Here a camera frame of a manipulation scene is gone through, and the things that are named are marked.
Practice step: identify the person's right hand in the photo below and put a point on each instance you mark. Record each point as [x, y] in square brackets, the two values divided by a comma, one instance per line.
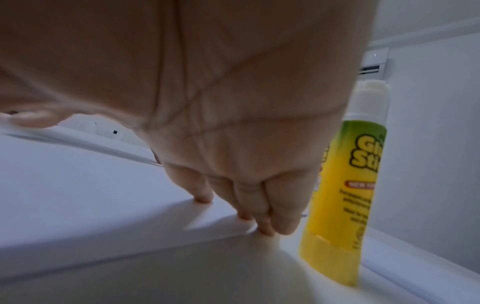
[225, 77]

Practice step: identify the yellow glue stick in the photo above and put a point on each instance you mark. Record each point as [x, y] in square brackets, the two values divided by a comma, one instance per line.
[349, 196]

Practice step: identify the white paper stack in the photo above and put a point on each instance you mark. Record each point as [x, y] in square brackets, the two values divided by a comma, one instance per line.
[90, 196]

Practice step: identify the white air conditioner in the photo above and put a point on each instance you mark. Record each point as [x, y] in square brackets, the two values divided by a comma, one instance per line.
[373, 62]

